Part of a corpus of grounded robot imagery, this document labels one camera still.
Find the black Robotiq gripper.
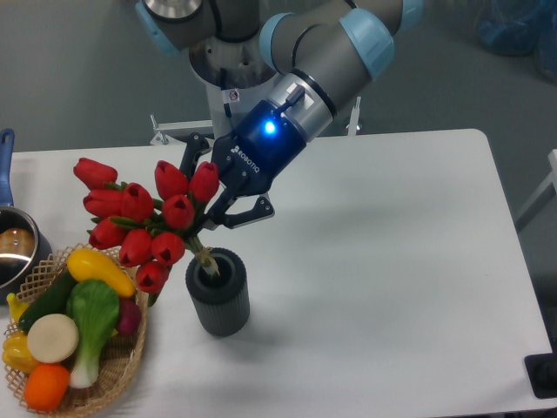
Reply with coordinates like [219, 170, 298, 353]
[179, 100, 306, 231]

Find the red tulip bouquet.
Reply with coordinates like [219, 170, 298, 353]
[73, 158, 221, 302]

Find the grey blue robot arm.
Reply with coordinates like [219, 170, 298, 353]
[136, 1, 423, 229]

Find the dark grey ribbed vase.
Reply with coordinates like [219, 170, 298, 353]
[185, 247, 250, 337]

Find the yellow squash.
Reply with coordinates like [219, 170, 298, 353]
[66, 248, 136, 298]

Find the red radish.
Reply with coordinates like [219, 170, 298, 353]
[116, 299, 142, 335]

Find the green bok choy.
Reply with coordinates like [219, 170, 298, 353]
[66, 279, 119, 389]

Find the green cucumber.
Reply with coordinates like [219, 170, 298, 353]
[17, 269, 77, 333]

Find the woven wicker basket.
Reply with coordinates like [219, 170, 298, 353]
[1, 244, 148, 417]

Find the beige round bun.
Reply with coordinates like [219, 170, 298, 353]
[27, 313, 79, 363]

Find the yellow banana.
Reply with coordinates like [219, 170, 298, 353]
[6, 293, 30, 323]

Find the yellow bell pepper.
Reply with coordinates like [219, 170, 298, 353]
[2, 331, 39, 374]

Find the orange fruit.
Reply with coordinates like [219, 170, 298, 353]
[23, 363, 70, 412]

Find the blue plastic bag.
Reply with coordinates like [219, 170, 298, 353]
[474, 1, 556, 83]

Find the black box at edge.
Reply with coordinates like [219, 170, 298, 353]
[524, 354, 556, 399]

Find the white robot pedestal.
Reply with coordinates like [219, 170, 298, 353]
[149, 22, 362, 146]

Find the blue handled saucepan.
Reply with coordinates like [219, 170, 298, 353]
[1, 128, 51, 306]

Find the white frame at right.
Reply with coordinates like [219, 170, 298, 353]
[514, 149, 556, 233]

